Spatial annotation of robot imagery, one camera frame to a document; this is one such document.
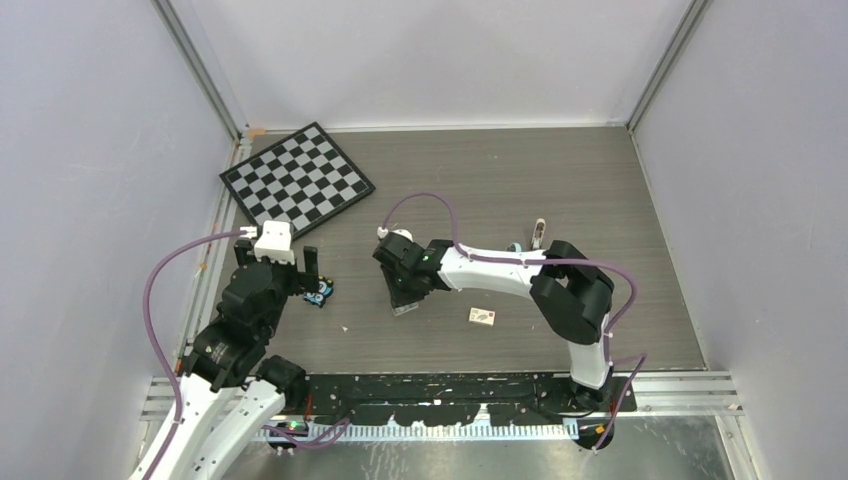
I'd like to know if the black white chessboard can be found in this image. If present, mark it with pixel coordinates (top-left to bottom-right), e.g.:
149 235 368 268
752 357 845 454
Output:
219 122 376 239

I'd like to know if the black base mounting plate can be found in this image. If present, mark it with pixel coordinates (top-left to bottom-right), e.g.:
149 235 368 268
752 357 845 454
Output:
281 372 637 427

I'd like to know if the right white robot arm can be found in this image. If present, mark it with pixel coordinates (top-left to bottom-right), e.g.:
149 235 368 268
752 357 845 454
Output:
372 232 615 411

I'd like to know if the blue owl eraser toy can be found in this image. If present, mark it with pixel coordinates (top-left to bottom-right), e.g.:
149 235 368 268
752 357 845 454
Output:
302 276 335 308

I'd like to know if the small white staple box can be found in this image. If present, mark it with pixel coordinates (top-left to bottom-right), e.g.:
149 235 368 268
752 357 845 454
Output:
468 308 495 326

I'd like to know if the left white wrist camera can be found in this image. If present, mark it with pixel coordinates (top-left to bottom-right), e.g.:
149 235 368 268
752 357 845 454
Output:
239 220 296 265

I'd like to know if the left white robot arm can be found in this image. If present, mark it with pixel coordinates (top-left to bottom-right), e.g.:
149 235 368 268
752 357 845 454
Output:
131 238 319 479

